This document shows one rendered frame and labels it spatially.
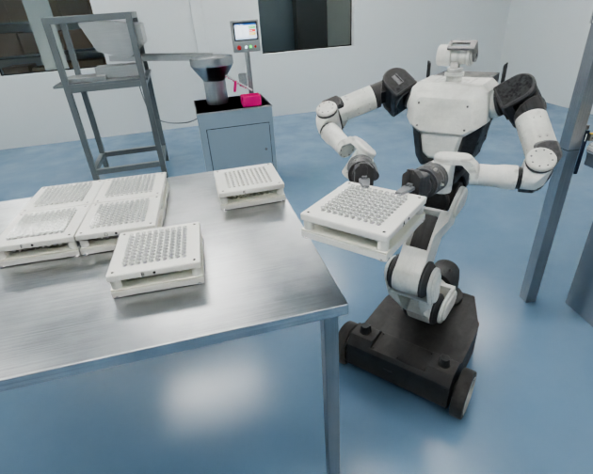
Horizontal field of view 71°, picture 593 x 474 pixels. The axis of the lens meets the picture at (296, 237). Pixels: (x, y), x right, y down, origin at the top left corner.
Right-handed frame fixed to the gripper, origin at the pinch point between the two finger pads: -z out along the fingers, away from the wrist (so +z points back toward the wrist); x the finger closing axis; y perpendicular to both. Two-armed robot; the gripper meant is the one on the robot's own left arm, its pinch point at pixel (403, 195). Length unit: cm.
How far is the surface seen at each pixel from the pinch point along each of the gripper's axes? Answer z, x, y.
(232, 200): -12, 15, 65
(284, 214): -4.3, 17.7, 44.2
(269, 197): -1, 15, 56
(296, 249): -18.9, 18.1, 24.6
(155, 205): -37, 11, 75
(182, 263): -51, 12, 35
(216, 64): 117, -11, 241
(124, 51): 87, -21, 336
